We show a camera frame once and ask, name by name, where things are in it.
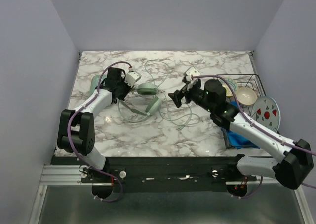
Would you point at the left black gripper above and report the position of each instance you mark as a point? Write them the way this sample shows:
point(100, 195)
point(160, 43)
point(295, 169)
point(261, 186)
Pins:
point(122, 97)

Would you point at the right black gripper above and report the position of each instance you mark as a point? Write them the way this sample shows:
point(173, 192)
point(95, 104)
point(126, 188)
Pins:
point(185, 95)

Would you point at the mint green wired headphones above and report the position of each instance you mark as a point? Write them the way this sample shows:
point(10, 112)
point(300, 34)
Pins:
point(157, 104)

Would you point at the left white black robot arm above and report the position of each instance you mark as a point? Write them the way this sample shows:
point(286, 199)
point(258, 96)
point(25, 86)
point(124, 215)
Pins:
point(76, 126)

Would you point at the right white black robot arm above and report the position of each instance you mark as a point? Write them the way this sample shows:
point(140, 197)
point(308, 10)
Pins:
point(290, 161)

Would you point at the mint green rectangular tray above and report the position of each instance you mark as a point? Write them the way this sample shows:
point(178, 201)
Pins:
point(94, 84)

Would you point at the patterned yellow centre bowl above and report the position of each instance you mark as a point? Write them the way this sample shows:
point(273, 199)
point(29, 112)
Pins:
point(232, 83)

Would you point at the cream plain bowl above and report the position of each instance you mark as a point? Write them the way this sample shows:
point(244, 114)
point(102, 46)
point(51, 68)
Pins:
point(246, 96)

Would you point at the blue cloth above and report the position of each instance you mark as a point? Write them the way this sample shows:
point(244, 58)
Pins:
point(234, 140)

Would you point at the blue plate with red fruit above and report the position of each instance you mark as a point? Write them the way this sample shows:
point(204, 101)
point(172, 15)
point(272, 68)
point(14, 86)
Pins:
point(266, 112)

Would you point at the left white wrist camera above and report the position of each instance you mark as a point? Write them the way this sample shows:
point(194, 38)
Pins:
point(132, 77)

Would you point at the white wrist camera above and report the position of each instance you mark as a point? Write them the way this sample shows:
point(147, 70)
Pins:
point(190, 73)
point(132, 77)

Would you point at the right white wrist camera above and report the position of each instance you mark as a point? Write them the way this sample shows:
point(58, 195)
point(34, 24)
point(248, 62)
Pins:
point(190, 73)

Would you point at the black wire dish rack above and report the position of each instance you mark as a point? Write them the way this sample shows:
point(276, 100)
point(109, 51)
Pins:
point(246, 80)

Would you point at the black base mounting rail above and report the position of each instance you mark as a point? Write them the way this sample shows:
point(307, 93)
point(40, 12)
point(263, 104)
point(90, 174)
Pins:
point(167, 174)

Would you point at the aluminium extrusion frame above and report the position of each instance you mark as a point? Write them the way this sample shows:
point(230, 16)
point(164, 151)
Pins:
point(53, 175)

